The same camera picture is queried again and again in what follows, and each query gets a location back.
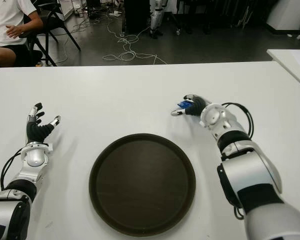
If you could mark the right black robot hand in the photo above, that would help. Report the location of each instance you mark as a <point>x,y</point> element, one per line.
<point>197,107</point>

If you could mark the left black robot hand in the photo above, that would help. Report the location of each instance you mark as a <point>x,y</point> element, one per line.
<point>36,132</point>

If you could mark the blue Oreo packet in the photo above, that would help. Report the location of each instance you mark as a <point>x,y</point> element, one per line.
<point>183,104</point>

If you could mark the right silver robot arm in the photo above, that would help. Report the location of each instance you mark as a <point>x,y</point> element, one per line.
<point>247,172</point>

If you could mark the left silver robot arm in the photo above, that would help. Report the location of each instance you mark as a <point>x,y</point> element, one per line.
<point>35,160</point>

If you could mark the black stand leg with caster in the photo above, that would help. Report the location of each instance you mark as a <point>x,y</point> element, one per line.
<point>178,31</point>

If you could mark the round dark brown tray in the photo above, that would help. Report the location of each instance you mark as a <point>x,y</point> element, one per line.
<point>142,182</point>

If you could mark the silver humanoid robot legs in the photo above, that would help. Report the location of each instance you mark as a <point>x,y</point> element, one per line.
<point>155,17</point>

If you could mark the white side table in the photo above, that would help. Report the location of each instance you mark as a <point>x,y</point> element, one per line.
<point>287,60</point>

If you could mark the black cabinet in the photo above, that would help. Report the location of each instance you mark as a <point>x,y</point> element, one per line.
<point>137,15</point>

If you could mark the black folding chair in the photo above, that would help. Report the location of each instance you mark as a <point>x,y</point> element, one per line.
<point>52,22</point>

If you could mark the seated person in white shirt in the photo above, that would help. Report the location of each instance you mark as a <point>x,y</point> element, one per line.
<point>5,20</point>

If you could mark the white power strip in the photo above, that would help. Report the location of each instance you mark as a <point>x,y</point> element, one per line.
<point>115,13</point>

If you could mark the white low cabinet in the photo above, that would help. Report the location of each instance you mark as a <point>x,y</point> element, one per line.
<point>65,10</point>

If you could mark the white machine housing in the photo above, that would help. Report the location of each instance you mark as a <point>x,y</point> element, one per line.
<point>287,12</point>

